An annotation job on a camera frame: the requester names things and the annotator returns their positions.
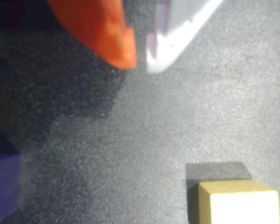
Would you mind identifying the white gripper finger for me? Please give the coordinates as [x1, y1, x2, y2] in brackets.
[145, 0, 224, 74]

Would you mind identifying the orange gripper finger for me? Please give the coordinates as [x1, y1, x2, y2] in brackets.
[47, 0, 138, 70]

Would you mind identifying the yellow cube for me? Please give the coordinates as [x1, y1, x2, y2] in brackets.
[197, 180, 280, 224]

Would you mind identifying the blue cube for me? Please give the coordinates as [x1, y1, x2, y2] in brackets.
[0, 153, 22, 224]

